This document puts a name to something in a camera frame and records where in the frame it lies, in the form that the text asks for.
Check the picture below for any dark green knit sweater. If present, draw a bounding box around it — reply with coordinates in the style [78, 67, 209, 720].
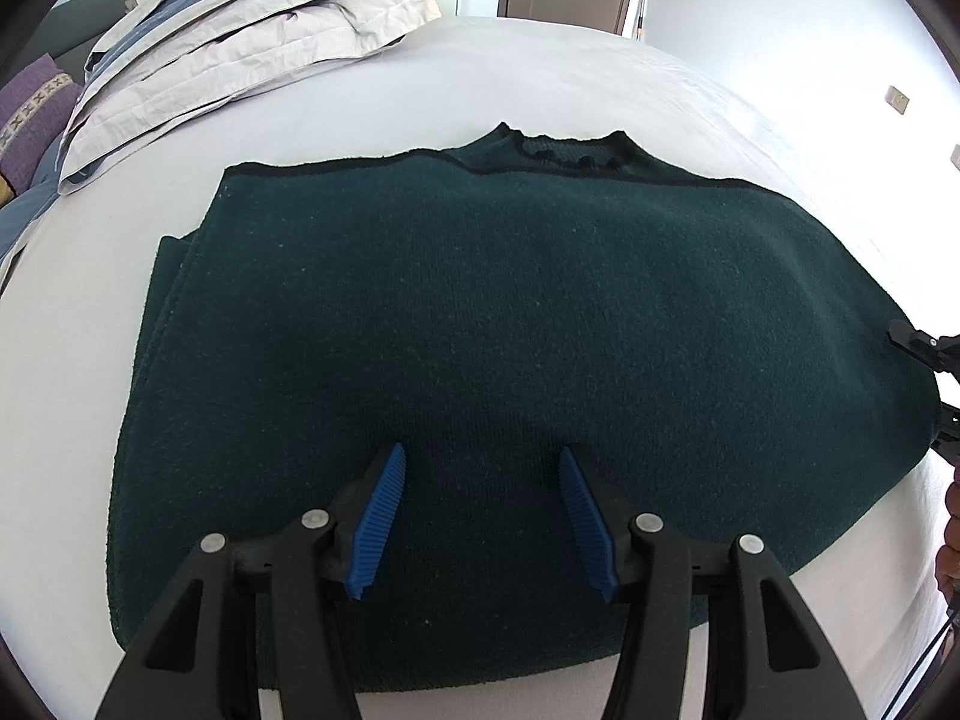
[107, 127, 940, 691]

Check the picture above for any person's hand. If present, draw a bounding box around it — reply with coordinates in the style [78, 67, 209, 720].
[934, 470, 960, 603]

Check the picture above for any white bed sheet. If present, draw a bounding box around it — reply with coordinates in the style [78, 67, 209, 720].
[2, 18, 958, 718]

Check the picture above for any blue blanket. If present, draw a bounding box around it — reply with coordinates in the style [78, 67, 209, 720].
[2, 138, 62, 268]

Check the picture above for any yellow patterned cushion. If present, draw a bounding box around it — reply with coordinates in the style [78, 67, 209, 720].
[0, 174, 16, 206]

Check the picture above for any purple patterned cushion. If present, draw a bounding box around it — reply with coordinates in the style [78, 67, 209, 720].
[2, 54, 82, 197]

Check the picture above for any grey folded duvet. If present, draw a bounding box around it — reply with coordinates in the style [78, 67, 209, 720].
[59, 0, 441, 193]

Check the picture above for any dark grey headboard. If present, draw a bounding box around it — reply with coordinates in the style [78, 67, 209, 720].
[2, 0, 139, 83]

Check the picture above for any upper wall switch plate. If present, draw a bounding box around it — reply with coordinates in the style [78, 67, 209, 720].
[885, 86, 910, 115]

